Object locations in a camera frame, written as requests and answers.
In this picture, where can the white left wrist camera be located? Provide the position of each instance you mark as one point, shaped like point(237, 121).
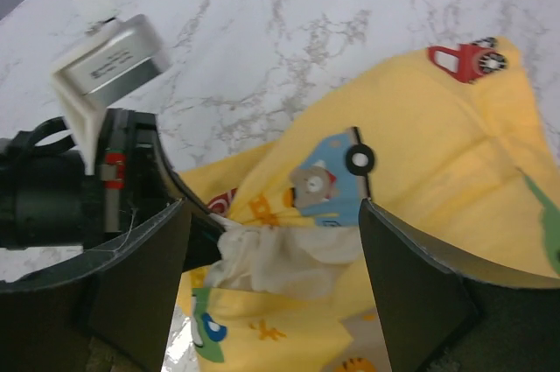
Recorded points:
point(109, 64)

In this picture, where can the white pillow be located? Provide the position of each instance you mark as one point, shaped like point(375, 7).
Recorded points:
point(296, 262)

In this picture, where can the yellow cartoon-print pillowcase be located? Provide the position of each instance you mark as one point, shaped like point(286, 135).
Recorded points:
point(461, 157)

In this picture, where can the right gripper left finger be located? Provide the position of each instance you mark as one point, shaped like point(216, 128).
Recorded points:
point(108, 309)

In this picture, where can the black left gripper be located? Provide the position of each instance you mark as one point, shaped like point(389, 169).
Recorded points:
point(48, 198)

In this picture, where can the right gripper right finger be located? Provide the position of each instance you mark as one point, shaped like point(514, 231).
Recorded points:
point(444, 309)

